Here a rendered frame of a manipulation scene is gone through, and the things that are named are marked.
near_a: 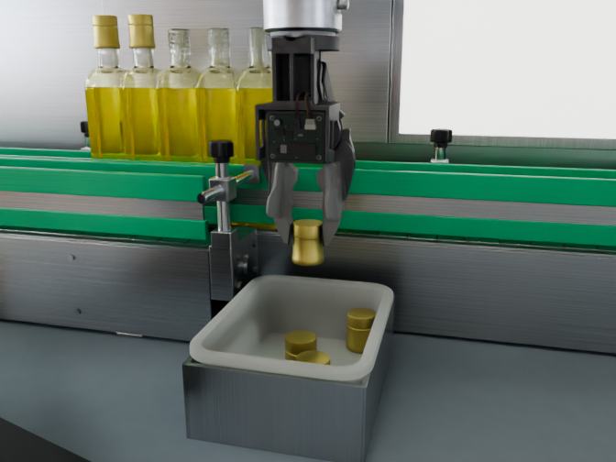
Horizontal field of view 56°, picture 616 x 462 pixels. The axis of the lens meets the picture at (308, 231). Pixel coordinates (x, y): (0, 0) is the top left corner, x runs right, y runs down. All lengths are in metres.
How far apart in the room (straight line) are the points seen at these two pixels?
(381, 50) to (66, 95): 0.57
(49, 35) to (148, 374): 0.67
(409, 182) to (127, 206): 0.36
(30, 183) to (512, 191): 0.61
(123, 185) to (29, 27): 0.49
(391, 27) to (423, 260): 0.36
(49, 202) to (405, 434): 0.53
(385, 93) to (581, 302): 0.40
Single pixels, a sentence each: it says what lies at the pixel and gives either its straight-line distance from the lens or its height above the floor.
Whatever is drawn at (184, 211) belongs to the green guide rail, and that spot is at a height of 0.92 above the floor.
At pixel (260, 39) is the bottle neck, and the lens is 0.80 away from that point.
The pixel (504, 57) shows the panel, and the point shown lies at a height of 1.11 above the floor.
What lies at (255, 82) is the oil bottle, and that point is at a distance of 0.79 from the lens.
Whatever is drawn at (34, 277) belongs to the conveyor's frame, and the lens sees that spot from 0.86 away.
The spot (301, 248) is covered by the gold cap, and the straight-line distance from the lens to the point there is 0.63.
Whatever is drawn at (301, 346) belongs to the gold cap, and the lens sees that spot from 0.62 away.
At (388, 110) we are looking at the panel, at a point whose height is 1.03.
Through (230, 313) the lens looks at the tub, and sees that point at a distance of 0.63.
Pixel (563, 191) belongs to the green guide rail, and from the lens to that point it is 0.76.
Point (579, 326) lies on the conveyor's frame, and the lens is 0.79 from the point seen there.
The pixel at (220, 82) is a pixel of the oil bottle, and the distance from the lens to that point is 0.81.
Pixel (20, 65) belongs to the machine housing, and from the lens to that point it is 1.20.
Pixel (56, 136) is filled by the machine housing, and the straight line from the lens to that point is 1.17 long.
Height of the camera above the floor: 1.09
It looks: 15 degrees down
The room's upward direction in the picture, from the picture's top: straight up
